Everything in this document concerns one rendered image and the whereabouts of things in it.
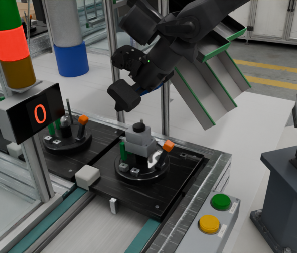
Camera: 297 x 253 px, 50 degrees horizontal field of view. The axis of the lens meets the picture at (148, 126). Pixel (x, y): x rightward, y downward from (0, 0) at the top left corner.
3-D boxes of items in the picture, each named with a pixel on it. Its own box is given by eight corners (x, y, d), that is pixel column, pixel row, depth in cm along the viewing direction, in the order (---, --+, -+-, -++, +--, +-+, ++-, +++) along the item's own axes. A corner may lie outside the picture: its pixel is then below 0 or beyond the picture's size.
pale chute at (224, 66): (242, 93, 109) (252, 86, 105) (223, 108, 101) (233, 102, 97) (195, 26, 110) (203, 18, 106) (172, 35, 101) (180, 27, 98)
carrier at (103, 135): (125, 136, 96) (122, 99, 90) (71, 184, 79) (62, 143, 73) (67, 117, 107) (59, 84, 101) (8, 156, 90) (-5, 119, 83)
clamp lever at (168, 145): (165, 163, 77) (175, 143, 72) (161, 168, 76) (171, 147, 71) (153, 155, 78) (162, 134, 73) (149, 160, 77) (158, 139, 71)
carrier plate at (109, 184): (204, 160, 85) (204, 154, 84) (160, 223, 68) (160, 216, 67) (130, 137, 96) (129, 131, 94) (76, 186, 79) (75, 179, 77)
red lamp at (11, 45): (35, 53, 55) (28, 24, 52) (12, 63, 51) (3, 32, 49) (16, 49, 57) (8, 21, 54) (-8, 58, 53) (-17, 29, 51)
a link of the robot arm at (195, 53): (205, 44, 60) (168, 12, 58) (198, 58, 55) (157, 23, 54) (184, 68, 64) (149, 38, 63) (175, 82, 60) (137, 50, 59)
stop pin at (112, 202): (119, 211, 74) (117, 199, 72) (116, 215, 73) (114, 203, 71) (114, 209, 75) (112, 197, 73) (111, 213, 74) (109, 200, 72)
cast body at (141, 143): (156, 148, 78) (155, 124, 74) (147, 158, 75) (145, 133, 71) (128, 139, 82) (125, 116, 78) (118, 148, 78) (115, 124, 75)
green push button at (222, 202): (232, 203, 71) (233, 197, 70) (226, 215, 68) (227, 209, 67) (215, 197, 73) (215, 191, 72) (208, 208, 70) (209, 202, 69)
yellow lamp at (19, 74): (42, 80, 57) (35, 53, 55) (20, 91, 54) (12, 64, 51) (23, 75, 60) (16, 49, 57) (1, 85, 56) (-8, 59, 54)
